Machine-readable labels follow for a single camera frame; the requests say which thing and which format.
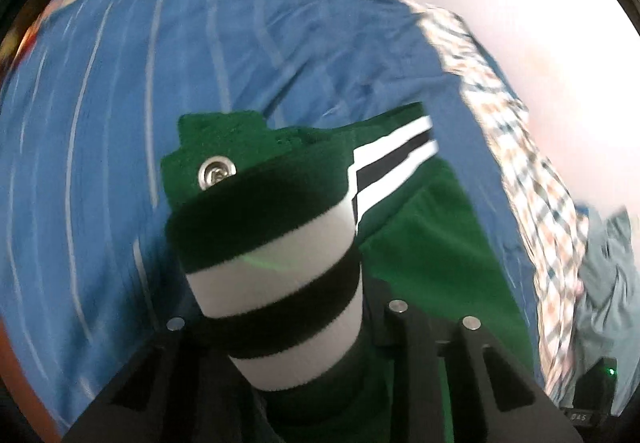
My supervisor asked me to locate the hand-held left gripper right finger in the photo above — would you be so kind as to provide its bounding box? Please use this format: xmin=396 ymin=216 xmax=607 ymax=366
xmin=370 ymin=280 xmax=583 ymax=443

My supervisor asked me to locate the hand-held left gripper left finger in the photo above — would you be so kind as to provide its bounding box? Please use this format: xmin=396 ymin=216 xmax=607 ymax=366
xmin=65 ymin=317 xmax=273 ymax=443

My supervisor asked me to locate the green and cream varsity jacket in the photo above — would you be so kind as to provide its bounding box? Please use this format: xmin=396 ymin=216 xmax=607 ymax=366
xmin=160 ymin=102 xmax=545 ymax=443

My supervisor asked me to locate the teal duvet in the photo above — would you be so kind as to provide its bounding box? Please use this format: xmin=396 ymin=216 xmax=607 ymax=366
xmin=565 ymin=205 xmax=640 ymax=410

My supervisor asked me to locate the plaid checked blanket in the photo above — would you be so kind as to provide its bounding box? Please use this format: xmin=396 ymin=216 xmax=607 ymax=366
xmin=400 ymin=0 xmax=592 ymax=405

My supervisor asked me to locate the blue striped bed sheet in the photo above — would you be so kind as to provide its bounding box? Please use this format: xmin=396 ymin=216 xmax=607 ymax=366
xmin=0 ymin=0 xmax=547 ymax=430

